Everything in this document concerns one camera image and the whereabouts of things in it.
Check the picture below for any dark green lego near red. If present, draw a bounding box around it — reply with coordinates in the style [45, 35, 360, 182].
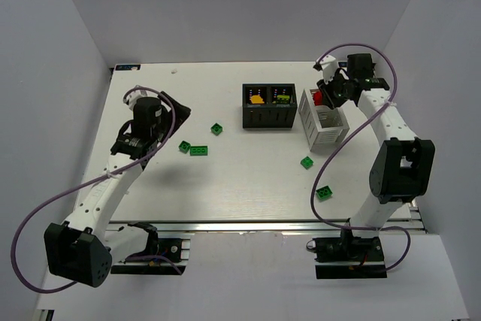
[300, 156, 313, 170]

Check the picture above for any aluminium table front rail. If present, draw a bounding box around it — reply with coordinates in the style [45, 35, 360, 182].
[108, 219, 428, 234]

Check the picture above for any black two-slot container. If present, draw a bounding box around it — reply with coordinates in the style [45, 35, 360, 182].
[242, 83, 298, 129]

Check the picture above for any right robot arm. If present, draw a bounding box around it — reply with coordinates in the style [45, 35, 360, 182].
[317, 53, 435, 239]

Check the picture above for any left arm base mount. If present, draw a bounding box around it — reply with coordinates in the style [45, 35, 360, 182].
[101, 222, 190, 275]

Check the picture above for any white two-slot container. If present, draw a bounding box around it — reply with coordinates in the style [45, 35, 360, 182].
[298, 88, 349, 153]

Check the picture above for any dark green lego front right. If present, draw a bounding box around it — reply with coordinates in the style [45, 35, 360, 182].
[315, 186, 333, 200]

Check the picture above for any dark green hollow square lego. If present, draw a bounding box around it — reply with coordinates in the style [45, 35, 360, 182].
[178, 141, 191, 154]

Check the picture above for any orange rounded lego brick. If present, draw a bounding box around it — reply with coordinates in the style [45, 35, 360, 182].
[250, 95, 265, 105]

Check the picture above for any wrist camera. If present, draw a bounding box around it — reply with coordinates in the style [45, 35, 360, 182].
[123, 86, 148, 111]
[313, 54, 338, 83]

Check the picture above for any red round lego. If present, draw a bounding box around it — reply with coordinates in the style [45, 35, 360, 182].
[312, 91, 323, 106]

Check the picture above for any blue table label left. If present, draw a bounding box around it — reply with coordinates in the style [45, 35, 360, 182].
[114, 64, 141, 71]

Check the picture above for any dark green long lego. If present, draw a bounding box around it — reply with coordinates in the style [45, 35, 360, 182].
[189, 146, 208, 156]

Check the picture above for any dark green small square lego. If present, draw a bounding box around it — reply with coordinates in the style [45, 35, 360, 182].
[210, 123, 223, 135]

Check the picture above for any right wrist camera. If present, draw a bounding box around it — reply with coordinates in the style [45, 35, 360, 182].
[313, 54, 338, 83]

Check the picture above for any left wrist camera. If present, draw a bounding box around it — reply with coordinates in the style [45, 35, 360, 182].
[123, 86, 148, 111]

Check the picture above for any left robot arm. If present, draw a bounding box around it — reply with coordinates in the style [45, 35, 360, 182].
[44, 87, 191, 287]

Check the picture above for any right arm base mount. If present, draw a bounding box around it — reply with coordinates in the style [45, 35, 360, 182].
[306, 236, 387, 280]

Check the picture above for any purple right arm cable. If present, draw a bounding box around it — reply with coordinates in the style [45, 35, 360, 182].
[306, 42, 411, 271]

